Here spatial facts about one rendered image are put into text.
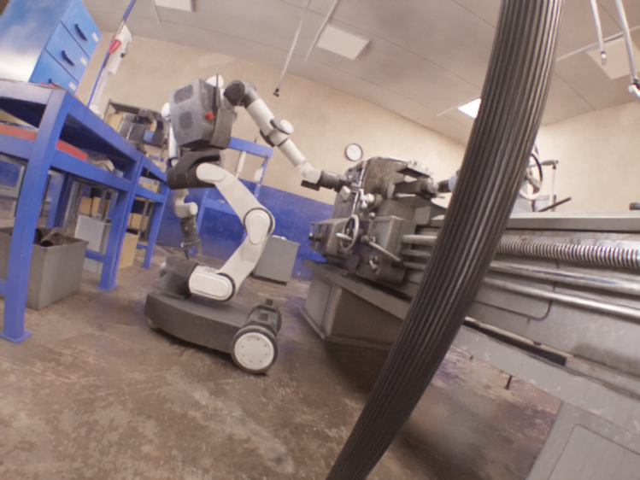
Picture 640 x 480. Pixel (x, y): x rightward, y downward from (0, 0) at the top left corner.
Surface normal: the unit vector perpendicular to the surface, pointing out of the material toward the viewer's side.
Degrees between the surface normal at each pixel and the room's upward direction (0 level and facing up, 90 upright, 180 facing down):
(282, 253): 90
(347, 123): 90
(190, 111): 113
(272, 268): 90
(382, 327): 90
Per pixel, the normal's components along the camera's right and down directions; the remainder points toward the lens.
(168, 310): -0.26, -0.09
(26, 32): 0.25, 0.04
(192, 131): -0.34, 0.29
